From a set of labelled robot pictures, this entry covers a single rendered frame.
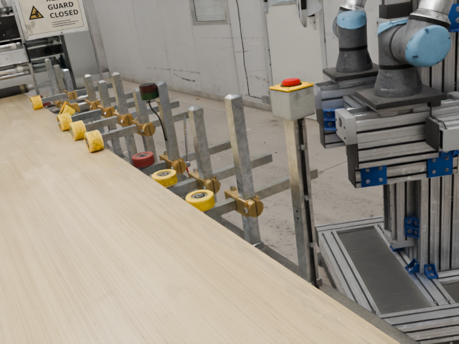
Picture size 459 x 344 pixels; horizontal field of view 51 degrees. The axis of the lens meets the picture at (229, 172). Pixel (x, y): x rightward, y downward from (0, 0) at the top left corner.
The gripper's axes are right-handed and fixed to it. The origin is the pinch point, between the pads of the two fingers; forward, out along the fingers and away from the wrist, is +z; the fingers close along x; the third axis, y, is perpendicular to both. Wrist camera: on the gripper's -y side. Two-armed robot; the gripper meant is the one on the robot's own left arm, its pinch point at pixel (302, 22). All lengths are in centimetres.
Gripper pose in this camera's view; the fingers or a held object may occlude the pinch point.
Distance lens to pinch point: 141.1
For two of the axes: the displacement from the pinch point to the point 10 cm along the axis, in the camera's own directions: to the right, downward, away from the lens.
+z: 1.4, 9.2, 3.5
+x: -0.5, -3.5, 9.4
